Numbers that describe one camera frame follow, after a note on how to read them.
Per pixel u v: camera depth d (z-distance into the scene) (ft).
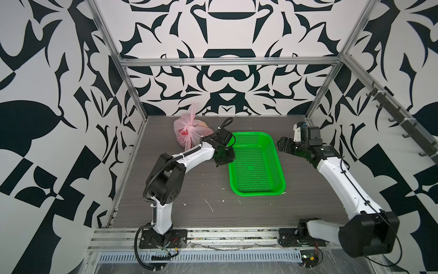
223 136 2.44
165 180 1.61
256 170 3.09
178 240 2.39
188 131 3.18
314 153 1.85
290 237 2.44
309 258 2.32
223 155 2.56
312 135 1.98
